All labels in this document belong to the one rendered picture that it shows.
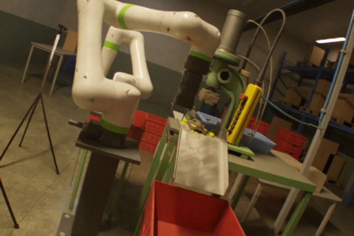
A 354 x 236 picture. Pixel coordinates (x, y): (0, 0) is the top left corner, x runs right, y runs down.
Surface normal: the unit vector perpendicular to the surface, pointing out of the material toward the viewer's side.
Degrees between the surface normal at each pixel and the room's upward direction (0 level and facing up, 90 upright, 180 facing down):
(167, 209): 90
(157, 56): 90
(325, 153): 90
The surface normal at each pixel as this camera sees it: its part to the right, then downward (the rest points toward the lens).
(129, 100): 0.72, 0.28
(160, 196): 0.09, 0.11
